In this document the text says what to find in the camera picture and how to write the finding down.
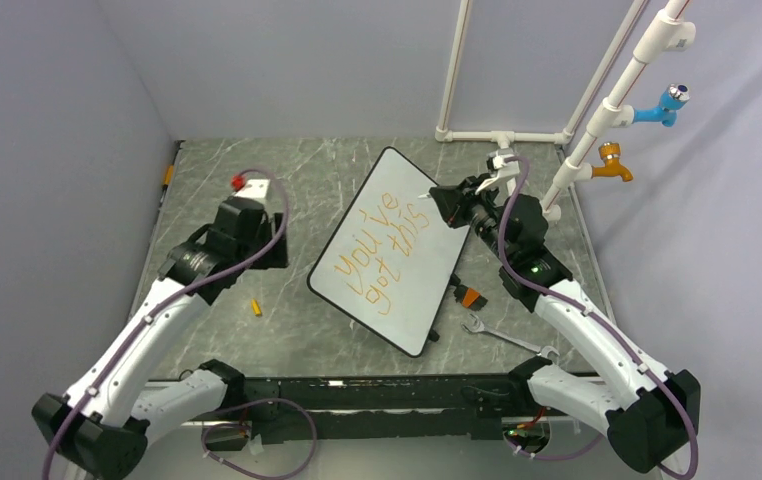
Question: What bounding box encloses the white whiteboard black frame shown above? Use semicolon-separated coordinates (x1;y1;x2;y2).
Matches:
307;146;469;357

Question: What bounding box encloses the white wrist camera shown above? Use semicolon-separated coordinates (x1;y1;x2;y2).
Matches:
231;174;271;203
475;148;520;194

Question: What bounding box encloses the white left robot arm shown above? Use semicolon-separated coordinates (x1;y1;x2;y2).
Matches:
31;194;289;479

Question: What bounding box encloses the orange tap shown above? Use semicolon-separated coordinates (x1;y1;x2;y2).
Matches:
591;142;634;182

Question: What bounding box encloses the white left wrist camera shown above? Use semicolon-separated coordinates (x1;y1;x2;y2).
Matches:
231;174;271;203

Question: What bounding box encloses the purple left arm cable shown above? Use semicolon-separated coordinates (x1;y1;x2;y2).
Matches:
41;167;319;480

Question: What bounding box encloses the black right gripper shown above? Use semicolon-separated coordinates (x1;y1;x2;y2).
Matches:
431;173;514;265

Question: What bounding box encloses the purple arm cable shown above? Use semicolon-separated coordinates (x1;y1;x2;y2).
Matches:
496;155;700;480
41;167;319;480

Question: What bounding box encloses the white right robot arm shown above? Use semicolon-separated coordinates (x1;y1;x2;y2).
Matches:
428;176;701;479

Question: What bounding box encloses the silver open-end wrench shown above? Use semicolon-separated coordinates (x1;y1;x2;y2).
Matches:
460;313;560;360

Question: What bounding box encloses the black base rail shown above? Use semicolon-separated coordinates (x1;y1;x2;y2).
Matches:
182;372;594;446

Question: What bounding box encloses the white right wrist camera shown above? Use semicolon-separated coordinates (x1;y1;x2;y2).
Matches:
475;148;520;194

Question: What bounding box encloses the white PVC pipe frame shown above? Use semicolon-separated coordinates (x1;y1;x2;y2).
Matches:
435;0;696;222

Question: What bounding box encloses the blue tap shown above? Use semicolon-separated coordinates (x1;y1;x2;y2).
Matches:
632;83;690;127

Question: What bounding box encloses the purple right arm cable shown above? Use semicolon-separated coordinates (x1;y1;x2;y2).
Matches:
496;155;700;480

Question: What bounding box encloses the orange-black pen at wall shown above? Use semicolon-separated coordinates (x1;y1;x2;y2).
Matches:
159;140;183;206

